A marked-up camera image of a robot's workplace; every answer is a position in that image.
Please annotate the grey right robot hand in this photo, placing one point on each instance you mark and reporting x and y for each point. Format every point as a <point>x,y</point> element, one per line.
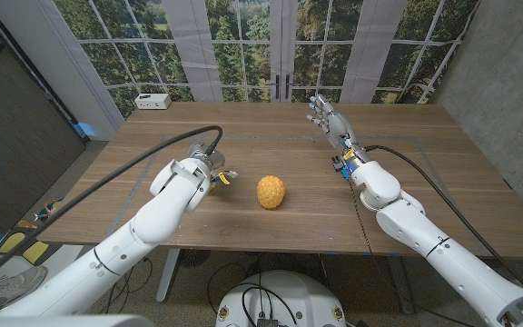
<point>336,125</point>

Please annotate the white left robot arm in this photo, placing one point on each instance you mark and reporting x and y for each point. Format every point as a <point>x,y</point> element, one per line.
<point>161,213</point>

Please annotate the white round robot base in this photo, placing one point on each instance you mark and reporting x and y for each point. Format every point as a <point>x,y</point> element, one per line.
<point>284,295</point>

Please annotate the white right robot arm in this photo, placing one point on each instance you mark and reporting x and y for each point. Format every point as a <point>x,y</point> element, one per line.
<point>447,259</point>

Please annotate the orange bumpy stress ball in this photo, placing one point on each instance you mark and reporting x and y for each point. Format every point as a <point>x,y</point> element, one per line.
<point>270,193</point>

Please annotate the printed window forest backdrop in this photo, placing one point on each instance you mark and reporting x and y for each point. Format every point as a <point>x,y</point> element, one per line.
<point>243,54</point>

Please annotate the grey table leg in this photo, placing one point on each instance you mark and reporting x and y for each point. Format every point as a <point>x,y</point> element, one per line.
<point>401,286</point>

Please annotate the white power strip box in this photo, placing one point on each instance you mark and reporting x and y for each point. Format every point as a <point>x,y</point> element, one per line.
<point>152,101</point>

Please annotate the black round ribbed object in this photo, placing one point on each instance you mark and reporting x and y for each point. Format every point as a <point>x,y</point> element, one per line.
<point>193,256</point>

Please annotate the white table leg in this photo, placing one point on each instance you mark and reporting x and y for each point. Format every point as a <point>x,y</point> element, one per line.
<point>168,274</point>

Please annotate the light blue floor object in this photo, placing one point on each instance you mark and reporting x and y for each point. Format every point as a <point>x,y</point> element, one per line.
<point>84,129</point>

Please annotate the orange teal floor item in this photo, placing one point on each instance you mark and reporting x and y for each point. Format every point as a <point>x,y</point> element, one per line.
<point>49,210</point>

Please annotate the dark wooden door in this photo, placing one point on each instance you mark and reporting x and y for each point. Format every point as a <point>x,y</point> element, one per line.
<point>7,127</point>

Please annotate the white robot torso edge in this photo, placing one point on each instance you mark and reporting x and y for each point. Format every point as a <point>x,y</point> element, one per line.
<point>62,321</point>

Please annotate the grey white sneaker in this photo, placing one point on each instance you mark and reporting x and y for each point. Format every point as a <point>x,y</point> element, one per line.
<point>16,286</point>

